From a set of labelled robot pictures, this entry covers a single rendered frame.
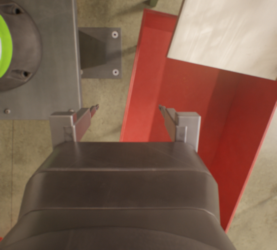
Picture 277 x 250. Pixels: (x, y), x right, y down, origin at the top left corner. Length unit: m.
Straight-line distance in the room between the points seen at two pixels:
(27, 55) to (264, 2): 0.40
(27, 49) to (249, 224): 1.96
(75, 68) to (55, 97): 0.06
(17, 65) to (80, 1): 1.03
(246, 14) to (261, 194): 1.61
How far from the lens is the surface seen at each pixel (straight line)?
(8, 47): 0.31
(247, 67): 0.50
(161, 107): 0.15
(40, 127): 1.48
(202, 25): 0.42
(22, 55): 0.34
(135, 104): 0.73
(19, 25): 0.35
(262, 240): 2.23
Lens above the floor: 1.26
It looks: 75 degrees down
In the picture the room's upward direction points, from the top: 175 degrees clockwise
